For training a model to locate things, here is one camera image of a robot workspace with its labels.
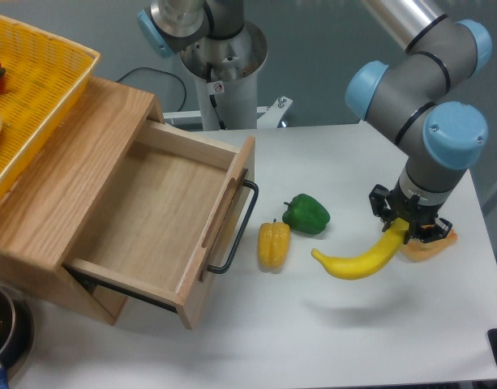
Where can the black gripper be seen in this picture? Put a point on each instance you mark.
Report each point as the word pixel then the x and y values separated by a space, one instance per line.
pixel 421 218

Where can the yellow toy banana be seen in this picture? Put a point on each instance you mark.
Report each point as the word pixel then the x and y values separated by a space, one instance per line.
pixel 371 261

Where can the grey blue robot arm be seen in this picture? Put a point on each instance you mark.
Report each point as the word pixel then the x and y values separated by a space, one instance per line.
pixel 405 103

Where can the open wooden top drawer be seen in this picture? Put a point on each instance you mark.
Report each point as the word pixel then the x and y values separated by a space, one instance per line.
pixel 174 205

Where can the wooden drawer cabinet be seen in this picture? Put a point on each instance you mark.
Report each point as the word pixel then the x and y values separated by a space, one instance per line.
pixel 44 212

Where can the toy bread pastry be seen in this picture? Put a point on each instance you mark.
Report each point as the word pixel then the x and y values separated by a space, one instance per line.
pixel 417 251

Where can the green toy bell pepper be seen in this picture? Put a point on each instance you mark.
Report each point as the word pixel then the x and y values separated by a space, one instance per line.
pixel 305 214

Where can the yellow toy bell pepper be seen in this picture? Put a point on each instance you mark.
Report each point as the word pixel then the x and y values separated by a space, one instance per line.
pixel 273 244

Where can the yellow plastic basket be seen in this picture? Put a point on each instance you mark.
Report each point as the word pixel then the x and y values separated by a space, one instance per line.
pixel 45 76

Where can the dark metal pot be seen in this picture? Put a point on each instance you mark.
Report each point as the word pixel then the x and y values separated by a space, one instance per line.
pixel 17 330

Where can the black drawer handle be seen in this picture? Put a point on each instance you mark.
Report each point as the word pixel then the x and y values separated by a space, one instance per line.
pixel 221 270

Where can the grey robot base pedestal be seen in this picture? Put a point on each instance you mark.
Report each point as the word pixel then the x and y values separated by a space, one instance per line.
pixel 226 77

